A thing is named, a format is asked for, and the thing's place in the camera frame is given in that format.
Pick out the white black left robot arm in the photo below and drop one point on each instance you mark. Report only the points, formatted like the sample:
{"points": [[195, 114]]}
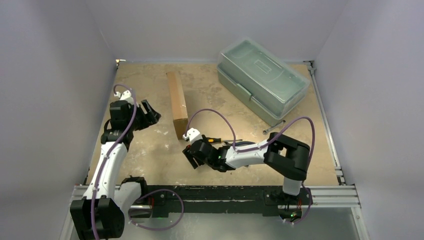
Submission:
{"points": [[106, 179]]}

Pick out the silver wrench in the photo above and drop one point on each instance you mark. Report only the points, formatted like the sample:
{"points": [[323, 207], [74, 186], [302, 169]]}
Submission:
{"points": [[266, 131]]}

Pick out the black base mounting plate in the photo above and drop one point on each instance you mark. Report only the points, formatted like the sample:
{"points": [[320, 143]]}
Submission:
{"points": [[265, 200]]}

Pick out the aluminium front frame rail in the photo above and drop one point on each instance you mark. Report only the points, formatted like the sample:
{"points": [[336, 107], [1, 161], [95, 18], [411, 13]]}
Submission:
{"points": [[336, 214]]}

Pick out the aluminium frame rail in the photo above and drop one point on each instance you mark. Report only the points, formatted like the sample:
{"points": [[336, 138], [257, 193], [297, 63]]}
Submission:
{"points": [[338, 169], [336, 214]]}

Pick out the blue handled pliers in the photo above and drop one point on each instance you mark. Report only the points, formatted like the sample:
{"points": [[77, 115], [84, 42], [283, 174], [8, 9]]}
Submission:
{"points": [[240, 143]]}

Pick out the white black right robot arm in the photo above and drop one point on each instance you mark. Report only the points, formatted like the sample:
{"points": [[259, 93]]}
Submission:
{"points": [[287, 156]]}

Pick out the translucent green plastic toolbox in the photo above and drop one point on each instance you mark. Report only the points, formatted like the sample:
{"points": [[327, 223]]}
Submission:
{"points": [[269, 87]]}

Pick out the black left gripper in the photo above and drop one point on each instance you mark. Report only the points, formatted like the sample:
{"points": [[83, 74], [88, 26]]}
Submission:
{"points": [[151, 118]]}

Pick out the aluminium frame rail right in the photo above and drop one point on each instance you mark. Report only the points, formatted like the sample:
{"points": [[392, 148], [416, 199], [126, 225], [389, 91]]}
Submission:
{"points": [[338, 169]]}

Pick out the yellow black screwdriver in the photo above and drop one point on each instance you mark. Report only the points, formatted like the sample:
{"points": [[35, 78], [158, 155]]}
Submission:
{"points": [[216, 140]]}

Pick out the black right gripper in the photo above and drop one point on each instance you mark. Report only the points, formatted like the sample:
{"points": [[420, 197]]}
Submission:
{"points": [[195, 155]]}

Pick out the brown cardboard express box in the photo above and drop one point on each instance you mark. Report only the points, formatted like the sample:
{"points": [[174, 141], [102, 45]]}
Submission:
{"points": [[178, 103]]}

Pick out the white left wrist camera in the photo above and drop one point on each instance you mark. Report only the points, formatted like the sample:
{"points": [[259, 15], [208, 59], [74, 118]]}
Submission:
{"points": [[125, 97]]}

